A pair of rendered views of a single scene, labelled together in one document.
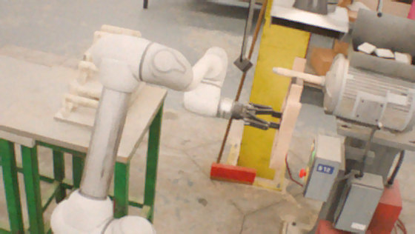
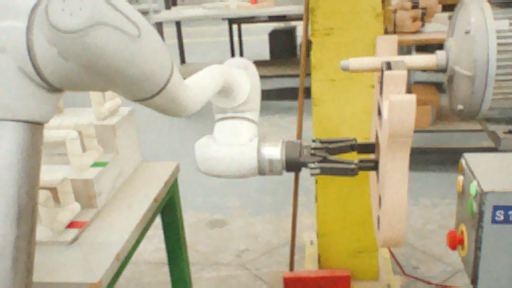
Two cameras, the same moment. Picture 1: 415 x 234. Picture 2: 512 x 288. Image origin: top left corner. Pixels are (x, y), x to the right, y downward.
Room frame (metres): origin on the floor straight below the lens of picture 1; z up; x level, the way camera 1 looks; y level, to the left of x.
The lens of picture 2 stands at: (0.72, -0.08, 1.53)
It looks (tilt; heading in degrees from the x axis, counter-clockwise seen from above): 22 degrees down; 2
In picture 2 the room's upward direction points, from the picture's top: 5 degrees counter-clockwise
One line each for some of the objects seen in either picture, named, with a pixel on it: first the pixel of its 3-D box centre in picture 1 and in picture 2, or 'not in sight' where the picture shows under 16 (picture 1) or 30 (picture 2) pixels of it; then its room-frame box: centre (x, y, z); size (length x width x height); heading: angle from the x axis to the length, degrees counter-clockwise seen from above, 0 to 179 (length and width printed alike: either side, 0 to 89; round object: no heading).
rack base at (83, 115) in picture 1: (88, 115); (31, 225); (1.79, 0.49, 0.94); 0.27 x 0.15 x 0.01; 82
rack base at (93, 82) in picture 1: (101, 92); (60, 181); (1.95, 0.47, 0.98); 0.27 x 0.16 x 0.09; 82
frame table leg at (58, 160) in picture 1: (58, 146); not in sight; (2.17, 0.77, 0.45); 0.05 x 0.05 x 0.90; 82
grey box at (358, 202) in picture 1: (367, 178); not in sight; (1.64, -0.72, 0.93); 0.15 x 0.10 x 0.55; 82
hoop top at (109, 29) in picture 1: (121, 31); not in sight; (2.15, 0.44, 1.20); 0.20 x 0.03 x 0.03; 81
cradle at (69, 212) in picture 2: not in sight; (65, 217); (1.77, 0.40, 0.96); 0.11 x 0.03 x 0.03; 172
